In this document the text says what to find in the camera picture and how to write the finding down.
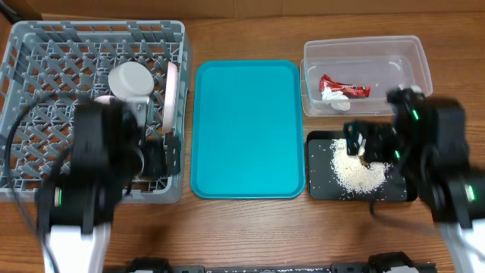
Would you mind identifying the white tissue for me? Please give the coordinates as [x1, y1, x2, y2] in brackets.
[321, 87, 351, 111]

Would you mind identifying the red snack wrapper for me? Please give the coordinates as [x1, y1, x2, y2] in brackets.
[320, 74, 371, 98]

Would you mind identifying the large white plate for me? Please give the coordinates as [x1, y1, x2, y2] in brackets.
[162, 62, 178, 134]

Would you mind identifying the pile of white rice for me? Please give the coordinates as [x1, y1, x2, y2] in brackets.
[308, 138, 408, 200]

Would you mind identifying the small pink plate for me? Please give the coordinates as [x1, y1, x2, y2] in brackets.
[94, 95, 116, 105]

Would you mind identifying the grey green bowl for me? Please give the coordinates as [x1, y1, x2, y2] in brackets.
[108, 61, 155, 99]

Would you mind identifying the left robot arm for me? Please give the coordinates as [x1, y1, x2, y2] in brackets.
[36, 99, 181, 272]

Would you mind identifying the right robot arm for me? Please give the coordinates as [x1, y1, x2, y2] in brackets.
[343, 88, 484, 272]

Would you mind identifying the grey dishwasher rack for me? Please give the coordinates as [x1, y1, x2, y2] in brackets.
[1, 20, 192, 202]

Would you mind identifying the black plastic tray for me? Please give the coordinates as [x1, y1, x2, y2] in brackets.
[305, 130, 419, 202]

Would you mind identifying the clear plastic bin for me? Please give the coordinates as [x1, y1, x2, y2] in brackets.
[300, 36, 433, 117]

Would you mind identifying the teal plastic tray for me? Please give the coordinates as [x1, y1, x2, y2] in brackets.
[190, 60, 305, 199]

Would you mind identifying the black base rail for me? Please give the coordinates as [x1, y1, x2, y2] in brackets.
[106, 252, 437, 273]

